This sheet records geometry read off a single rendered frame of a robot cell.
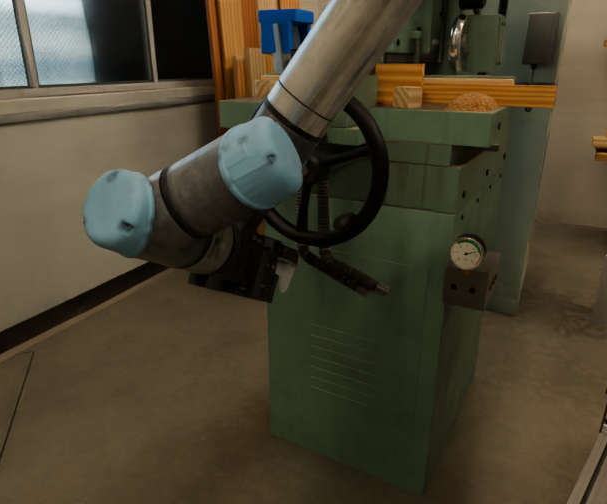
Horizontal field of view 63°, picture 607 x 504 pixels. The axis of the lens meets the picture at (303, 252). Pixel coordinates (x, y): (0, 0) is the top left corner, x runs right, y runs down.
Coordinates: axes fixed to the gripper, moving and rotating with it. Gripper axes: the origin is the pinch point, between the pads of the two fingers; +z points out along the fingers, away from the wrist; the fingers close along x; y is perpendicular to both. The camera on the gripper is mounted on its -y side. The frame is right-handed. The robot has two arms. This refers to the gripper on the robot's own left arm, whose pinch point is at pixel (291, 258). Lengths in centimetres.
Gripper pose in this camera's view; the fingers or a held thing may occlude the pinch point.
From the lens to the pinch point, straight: 75.1
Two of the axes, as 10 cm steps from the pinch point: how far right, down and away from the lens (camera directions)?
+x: 8.7, 1.8, -4.6
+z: 4.3, 2.0, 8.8
